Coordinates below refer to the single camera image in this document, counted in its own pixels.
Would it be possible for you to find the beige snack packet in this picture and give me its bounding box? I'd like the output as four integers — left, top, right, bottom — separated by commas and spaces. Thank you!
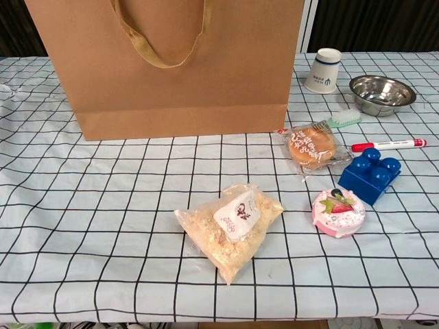
174, 183, 285, 285

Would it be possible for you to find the packaged pastry snack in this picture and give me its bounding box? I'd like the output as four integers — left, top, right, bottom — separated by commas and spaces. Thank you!
277, 120, 355, 182

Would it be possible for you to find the pink toy strawberry cake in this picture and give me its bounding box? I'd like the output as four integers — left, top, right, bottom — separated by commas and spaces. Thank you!
311, 187, 367, 239

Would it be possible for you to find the brown paper shopping bag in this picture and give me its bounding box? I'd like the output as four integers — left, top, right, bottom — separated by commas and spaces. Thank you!
23, 0, 305, 141

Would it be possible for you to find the white black-checked tablecloth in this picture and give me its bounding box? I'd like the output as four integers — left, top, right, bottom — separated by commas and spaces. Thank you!
0, 51, 439, 325

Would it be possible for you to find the white paper cup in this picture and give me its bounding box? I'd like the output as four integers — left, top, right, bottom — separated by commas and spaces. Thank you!
304, 47, 342, 95

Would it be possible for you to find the blue toy building block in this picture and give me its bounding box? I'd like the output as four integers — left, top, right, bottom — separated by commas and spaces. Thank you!
337, 147, 402, 206

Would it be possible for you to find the red and white marker pen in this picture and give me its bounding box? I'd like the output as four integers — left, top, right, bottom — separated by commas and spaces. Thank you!
351, 138, 428, 153

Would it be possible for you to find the stainless steel bowl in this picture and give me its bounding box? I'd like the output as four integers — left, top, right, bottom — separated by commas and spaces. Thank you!
348, 75, 418, 117

